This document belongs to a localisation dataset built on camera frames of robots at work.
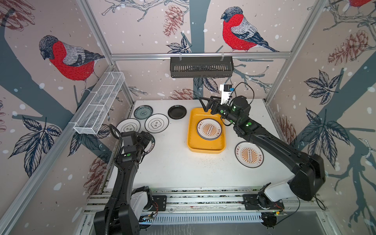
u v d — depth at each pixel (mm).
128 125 1069
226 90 613
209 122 1041
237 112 554
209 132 994
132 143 619
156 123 1069
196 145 933
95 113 736
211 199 758
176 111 1113
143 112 1141
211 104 624
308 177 398
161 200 744
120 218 387
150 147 947
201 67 1039
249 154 902
